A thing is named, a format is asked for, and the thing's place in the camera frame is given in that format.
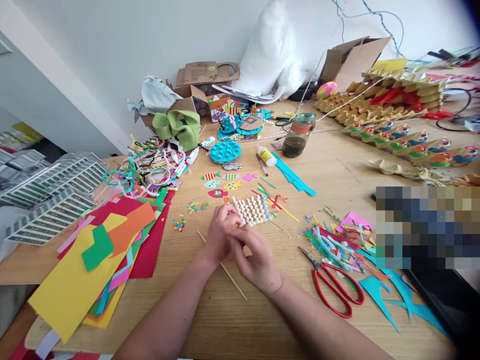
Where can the person's left hand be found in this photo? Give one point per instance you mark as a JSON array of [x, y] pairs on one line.
[[219, 236]]

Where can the person's right hand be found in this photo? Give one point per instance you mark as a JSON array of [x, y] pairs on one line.
[[258, 266]]

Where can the person's right fingers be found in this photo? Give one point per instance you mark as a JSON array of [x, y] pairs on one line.
[[242, 240]]

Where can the person's left fingers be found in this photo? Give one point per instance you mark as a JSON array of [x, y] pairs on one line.
[[228, 215]]

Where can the small orange paper fish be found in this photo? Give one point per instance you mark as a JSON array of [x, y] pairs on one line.
[[228, 201]]

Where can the cream paper roll mat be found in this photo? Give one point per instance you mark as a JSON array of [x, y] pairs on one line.
[[255, 210]]

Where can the yellow dotted paper fish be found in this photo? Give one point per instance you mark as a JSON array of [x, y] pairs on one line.
[[232, 186]]

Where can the heap of coloured confetti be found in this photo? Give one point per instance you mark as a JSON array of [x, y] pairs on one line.
[[179, 223], [195, 206]]

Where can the blue paper fish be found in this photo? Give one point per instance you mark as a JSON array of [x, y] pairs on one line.
[[212, 183]]

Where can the striped yellow pink paper fish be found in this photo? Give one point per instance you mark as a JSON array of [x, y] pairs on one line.
[[230, 176]]

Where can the thin wooden stick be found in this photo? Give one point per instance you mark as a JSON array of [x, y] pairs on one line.
[[234, 281]]

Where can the green and red paper fish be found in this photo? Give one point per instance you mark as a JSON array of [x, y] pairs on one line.
[[210, 176]]

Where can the small pink paper fish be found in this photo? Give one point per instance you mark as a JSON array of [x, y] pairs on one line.
[[249, 177]]

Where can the grey paper fish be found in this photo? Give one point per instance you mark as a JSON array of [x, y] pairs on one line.
[[231, 166]]

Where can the scattered thin coloured paper strips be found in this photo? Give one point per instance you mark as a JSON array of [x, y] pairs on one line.
[[275, 198]]

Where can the dark pencil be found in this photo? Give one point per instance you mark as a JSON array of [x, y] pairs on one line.
[[262, 165]]

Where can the teal paper disc with cones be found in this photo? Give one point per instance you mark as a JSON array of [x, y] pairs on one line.
[[225, 152]]

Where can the small white squeeze bottle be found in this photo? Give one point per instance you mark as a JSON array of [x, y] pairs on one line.
[[192, 156]]

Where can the white glue bottle yellow label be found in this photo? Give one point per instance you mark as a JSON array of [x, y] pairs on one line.
[[267, 156]]

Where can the white bottle with blue cap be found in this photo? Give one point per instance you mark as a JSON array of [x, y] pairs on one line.
[[207, 141]]

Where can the long teal paper strips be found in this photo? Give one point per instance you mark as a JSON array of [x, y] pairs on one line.
[[294, 174]]

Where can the clear tape roll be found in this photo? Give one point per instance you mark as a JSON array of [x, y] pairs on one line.
[[159, 176]]

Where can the teal paper and cardboard craft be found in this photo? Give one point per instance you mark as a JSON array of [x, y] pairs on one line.
[[243, 122]]

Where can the pile of coloured paper scraps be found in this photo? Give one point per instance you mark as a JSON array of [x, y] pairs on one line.
[[337, 247]]

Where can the pile of pipe cleaners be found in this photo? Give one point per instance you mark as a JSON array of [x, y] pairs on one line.
[[142, 168]]

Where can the green foam bow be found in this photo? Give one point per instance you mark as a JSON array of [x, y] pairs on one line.
[[176, 127]]

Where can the glass jar with dark liquid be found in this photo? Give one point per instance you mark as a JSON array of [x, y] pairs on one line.
[[296, 137]]

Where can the yellow highlighter pen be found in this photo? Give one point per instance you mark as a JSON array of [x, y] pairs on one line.
[[283, 117]]

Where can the pink paper piece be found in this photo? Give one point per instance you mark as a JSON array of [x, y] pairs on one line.
[[354, 221]]

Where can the small open cardboard box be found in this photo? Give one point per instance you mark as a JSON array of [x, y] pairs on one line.
[[195, 99]]

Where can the grey plastic bag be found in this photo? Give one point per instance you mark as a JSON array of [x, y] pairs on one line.
[[157, 93]]

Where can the flattened cardboard piece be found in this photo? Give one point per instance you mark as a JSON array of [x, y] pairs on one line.
[[202, 73]]

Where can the stack of coloured paper sheets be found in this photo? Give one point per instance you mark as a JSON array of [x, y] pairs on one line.
[[82, 270]]

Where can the multicoloured paper ball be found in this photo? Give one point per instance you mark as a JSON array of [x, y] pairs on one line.
[[327, 90]]

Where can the white twine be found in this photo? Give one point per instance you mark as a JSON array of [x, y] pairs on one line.
[[348, 102]]

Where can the white pillow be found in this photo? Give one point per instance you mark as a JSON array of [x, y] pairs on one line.
[[273, 52]]

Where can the teal paper offcuts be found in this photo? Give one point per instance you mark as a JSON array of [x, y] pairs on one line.
[[408, 300]]

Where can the stack of green label sheets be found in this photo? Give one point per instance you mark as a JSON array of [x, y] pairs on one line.
[[48, 191]]

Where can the egg carton scraps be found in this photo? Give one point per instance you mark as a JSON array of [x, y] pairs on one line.
[[412, 172]]

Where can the large open cardboard box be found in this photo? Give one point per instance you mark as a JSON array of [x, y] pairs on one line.
[[352, 60]]

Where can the row of egg carton birds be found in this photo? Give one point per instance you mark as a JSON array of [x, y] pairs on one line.
[[416, 144]]

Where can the red plastic bag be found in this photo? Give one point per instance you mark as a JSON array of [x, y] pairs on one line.
[[397, 98]]

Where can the egg carton structure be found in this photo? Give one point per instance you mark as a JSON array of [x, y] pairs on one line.
[[397, 90]]

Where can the black flat device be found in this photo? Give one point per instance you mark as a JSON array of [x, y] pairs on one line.
[[446, 303]]

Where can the white paper strip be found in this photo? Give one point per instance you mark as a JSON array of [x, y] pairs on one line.
[[48, 343]]

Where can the storage shelf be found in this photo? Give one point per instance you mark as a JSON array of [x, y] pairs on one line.
[[18, 140]]

